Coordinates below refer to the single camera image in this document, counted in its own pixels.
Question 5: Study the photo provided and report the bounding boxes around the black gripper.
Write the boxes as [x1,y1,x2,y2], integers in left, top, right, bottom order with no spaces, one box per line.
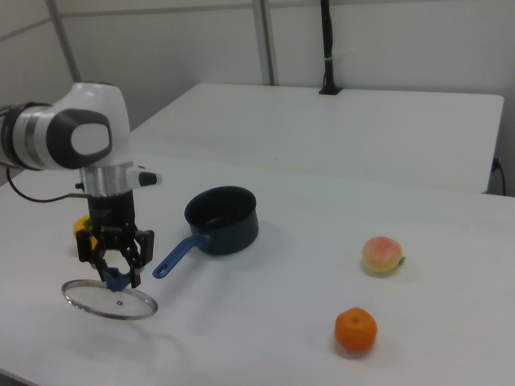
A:
[76,194,156,289]

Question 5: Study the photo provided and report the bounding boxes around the grey metal partition post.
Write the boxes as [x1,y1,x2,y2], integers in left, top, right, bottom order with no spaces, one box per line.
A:
[252,0,279,86]
[43,0,82,84]

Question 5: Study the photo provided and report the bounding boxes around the glass lid blue knob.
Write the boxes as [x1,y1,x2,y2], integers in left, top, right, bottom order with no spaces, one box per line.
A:
[61,265,159,321]

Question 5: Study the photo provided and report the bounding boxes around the yellow bell pepper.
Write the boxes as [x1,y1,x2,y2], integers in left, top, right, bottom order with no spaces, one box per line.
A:
[72,216,100,251]

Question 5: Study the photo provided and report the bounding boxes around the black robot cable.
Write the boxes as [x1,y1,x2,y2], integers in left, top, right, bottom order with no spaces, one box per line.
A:
[6,166,92,203]

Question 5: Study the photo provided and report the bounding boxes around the black wall cable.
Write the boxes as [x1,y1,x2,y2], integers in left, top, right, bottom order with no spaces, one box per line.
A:
[492,157,508,195]

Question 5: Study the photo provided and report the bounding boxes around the white side table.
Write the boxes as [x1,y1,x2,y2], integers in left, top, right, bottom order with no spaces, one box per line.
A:
[128,82,506,195]

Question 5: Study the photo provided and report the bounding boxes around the pink yellow peach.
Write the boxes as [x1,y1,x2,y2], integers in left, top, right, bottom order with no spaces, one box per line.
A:
[360,236,406,278]

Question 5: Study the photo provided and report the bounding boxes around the dark blue saucepan blue handle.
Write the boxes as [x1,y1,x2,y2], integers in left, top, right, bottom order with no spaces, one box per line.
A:
[151,185,259,279]

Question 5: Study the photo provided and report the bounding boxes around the black camera pole stand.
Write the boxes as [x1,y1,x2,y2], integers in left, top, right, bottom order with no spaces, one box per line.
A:
[319,0,344,96]

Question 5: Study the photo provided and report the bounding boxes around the orange mandarin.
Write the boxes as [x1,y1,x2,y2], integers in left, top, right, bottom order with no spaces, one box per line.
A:
[334,306,378,353]

